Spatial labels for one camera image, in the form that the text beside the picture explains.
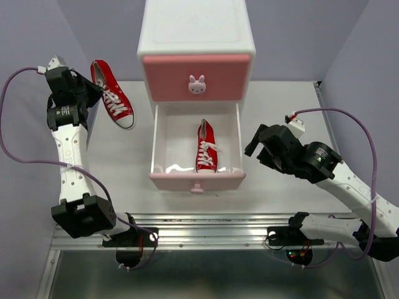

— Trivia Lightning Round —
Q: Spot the white shoe cabinet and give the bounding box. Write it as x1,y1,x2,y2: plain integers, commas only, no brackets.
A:
137,1,256,102

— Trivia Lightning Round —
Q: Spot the light pink drawer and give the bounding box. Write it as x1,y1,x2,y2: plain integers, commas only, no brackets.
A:
149,102,246,194

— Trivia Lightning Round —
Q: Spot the red sneaker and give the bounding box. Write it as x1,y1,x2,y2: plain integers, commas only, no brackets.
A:
90,59,135,130
195,119,219,173

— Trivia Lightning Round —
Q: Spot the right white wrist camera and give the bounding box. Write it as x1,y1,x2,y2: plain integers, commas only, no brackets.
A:
284,112,305,139

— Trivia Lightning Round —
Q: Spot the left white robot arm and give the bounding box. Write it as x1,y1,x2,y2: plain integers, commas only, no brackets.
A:
44,66,139,245

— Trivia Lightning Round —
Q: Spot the aluminium mounting rail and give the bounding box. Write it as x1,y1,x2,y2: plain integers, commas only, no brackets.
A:
51,213,382,250

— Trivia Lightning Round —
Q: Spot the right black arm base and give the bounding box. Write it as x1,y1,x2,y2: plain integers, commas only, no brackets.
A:
264,226,325,266

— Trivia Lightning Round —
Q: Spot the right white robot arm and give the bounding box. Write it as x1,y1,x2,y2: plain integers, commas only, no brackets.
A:
244,123,398,262

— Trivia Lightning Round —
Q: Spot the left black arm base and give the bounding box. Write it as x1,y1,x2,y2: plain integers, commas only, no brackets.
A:
102,227,159,271

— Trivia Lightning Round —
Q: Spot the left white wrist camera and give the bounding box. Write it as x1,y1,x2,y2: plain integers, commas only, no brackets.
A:
36,55,69,75

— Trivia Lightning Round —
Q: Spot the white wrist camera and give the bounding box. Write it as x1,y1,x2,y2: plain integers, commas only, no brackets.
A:
36,55,69,75
284,112,305,139

